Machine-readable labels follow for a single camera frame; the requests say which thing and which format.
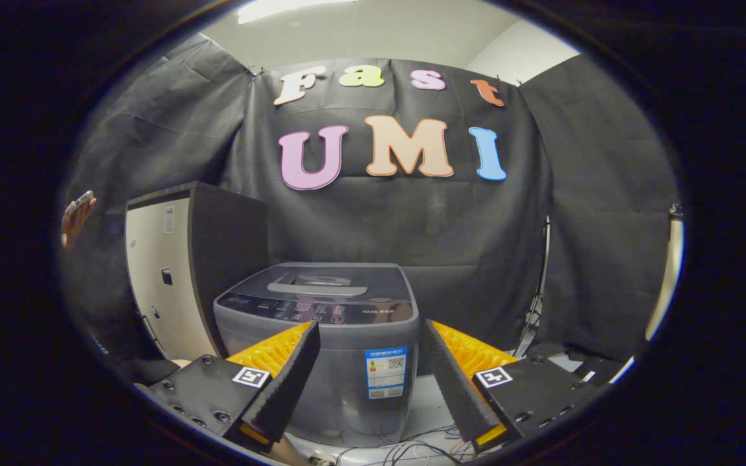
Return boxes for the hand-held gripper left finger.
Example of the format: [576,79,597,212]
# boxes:
[133,320,322,454]

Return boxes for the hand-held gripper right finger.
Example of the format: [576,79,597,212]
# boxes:
[425,319,607,454]

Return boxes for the grey washing machine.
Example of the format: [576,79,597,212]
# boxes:
[213,262,420,448]

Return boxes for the dark washing machine lid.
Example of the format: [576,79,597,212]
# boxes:
[231,263,413,306]

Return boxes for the silver smartphone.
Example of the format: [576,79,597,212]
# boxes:
[65,190,95,217]

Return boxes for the black and cream cabinet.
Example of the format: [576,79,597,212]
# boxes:
[124,181,270,361]

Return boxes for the black backdrop cloth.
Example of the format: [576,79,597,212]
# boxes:
[59,32,681,364]

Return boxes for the black floor cables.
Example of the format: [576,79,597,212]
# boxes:
[308,424,477,466]

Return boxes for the black hanging cables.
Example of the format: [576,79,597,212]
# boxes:
[515,219,552,358]

